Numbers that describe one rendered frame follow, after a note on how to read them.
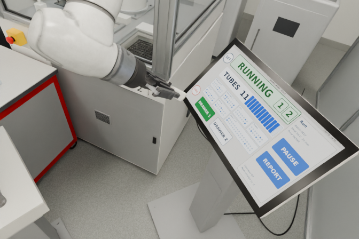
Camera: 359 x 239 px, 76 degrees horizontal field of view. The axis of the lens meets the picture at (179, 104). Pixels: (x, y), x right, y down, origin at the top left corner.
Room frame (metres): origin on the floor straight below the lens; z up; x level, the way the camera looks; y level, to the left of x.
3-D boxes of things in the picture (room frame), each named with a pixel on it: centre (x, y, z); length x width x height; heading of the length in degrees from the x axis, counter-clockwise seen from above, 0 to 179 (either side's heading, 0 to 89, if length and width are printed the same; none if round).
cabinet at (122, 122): (1.38, 0.42, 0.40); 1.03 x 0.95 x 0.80; 73
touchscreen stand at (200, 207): (0.53, -0.23, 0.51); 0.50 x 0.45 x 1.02; 122
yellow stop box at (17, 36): (1.01, 0.92, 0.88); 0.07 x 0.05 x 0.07; 73
